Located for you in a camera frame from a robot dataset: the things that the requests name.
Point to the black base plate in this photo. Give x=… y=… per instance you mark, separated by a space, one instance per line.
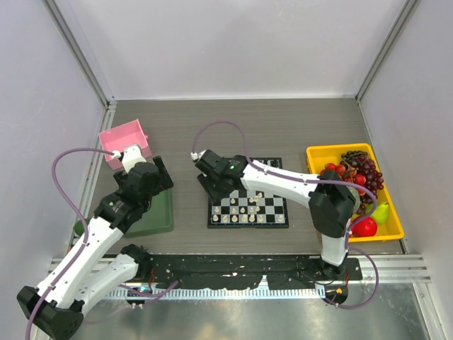
x=240 y=272

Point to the pink plastic box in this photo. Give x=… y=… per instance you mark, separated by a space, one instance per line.
x=128 y=141

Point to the green plastic tray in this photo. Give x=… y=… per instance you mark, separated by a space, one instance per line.
x=157 y=220

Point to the green lime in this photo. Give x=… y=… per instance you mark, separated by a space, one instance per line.
x=78 y=228

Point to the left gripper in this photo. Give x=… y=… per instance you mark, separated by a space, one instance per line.
x=163 y=180

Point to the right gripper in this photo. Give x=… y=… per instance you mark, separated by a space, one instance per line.
x=215 y=195

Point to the green cantaloupe melon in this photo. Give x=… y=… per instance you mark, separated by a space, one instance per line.
x=356 y=197

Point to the green pear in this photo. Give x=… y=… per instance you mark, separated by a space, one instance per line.
x=381 y=213

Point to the red apple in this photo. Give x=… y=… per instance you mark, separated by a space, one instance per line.
x=366 y=228

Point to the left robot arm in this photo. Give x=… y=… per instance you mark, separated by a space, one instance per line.
x=58 y=304

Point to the black white chessboard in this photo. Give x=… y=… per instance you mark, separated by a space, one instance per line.
x=248 y=209

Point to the aluminium frame rail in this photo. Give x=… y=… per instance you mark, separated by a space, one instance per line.
x=70 y=29

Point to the purple grape bunch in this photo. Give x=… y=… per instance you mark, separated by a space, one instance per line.
x=361 y=169

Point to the yellow plastic bin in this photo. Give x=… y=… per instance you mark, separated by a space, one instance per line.
x=318 y=156

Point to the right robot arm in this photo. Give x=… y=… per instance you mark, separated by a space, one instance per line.
x=330 y=203

